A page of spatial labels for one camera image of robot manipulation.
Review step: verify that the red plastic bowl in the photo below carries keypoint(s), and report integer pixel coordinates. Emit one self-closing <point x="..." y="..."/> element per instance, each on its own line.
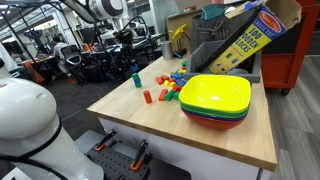
<point x="216" y="124"/>

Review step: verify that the yellow plastic bowl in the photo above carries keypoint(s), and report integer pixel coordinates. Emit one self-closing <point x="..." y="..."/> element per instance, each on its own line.
<point x="216" y="93"/>

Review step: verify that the teal cylinder block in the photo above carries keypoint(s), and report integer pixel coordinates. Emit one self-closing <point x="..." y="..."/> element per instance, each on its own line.
<point x="135" y="76"/>

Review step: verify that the red wooden cylinder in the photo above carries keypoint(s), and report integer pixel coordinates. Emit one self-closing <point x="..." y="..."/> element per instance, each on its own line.
<point x="147" y="96"/>

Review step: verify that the seated person white shirt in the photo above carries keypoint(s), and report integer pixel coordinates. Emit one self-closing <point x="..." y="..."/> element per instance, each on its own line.
<point x="58" y="50"/>

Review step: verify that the grey plastic bin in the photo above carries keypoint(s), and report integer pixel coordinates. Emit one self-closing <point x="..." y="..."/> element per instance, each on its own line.
<point x="203" y="53"/>

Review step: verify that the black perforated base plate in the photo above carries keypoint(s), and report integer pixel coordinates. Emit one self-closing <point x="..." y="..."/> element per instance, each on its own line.
<point x="116" y="163"/>

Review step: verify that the black office chair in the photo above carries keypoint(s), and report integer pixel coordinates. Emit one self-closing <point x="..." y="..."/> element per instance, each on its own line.
<point x="71" y="58"/>

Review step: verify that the red tool cabinet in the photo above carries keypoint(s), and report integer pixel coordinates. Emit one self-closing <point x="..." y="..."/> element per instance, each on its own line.
<point x="290" y="66"/>

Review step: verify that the dark grey felt bin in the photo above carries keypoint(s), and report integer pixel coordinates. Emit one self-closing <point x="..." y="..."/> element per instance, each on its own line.
<point x="206" y="31"/>

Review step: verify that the green plastic bowl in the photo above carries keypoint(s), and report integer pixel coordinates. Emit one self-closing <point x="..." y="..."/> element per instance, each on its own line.
<point x="200" y="112"/>

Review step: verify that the blue gadget base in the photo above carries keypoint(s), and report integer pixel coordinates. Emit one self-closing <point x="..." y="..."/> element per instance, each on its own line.
<point x="180" y="53"/>

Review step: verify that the blue wooden block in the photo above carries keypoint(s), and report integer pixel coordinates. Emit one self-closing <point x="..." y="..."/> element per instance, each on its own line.
<point x="180" y="82"/>
<point x="176" y="76"/>

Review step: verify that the small yellow wooden block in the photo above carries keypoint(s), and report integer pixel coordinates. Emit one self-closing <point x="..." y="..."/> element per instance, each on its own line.
<point x="166" y="82"/>

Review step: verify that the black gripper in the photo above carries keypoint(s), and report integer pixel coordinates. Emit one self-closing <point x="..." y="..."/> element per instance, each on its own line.
<point x="127" y="40"/>

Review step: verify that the yellow plastic gadget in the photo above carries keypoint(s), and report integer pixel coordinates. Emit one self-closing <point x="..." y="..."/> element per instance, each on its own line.
<point x="178" y="31"/>

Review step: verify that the teal object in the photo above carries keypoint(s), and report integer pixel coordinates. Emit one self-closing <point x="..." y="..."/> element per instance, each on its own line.
<point x="211" y="11"/>

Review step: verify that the metal cup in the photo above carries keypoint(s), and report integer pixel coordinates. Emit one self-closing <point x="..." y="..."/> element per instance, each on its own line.
<point x="166" y="50"/>

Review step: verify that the yellow wooden cube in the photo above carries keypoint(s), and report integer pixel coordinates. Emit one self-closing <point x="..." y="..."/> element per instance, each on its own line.
<point x="172" y="85"/>

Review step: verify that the green wooden cylinder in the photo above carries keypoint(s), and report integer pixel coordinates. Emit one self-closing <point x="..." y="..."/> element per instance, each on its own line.
<point x="169" y="95"/>

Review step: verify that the black orange clamp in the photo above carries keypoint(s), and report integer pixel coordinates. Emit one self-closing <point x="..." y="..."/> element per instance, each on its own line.
<point x="139" y="156"/>
<point x="105" y="140"/>

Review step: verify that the blue plastic bowl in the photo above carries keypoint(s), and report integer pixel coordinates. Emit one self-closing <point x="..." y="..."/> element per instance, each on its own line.
<point x="216" y="118"/>

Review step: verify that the blue wooden cube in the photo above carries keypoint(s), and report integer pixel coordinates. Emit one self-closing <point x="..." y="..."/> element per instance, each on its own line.
<point x="137" y="81"/>
<point x="135" y="68"/>

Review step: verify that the wooden blocks cardboard box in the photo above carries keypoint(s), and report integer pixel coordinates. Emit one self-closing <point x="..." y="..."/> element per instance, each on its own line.
<point x="253" y="40"/>

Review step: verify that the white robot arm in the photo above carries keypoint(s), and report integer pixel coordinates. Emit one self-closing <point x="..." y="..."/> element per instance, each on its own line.
<point x="26" y="110"/>

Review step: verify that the green wooden block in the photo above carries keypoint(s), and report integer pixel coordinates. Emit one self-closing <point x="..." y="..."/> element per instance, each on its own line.
<point x="184" y="63"/>

